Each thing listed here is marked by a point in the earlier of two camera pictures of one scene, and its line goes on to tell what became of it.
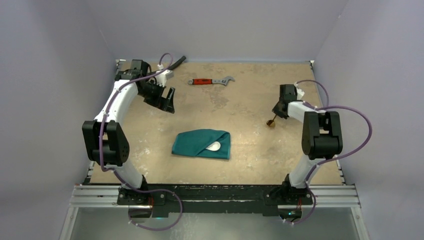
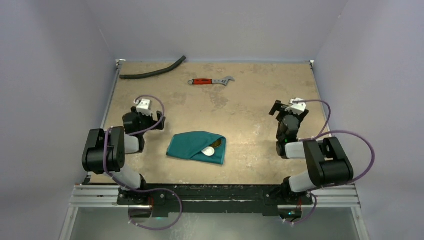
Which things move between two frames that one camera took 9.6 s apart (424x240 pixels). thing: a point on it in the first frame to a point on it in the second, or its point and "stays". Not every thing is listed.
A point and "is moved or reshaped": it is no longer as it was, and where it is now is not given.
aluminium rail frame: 106,196 stays
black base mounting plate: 165,199 stays
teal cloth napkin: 194,143 is moved or reshaped
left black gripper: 164,104 to 154,124
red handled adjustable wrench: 204,81 stays
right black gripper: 280,109 to 276,109
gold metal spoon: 271,123 to 216,143
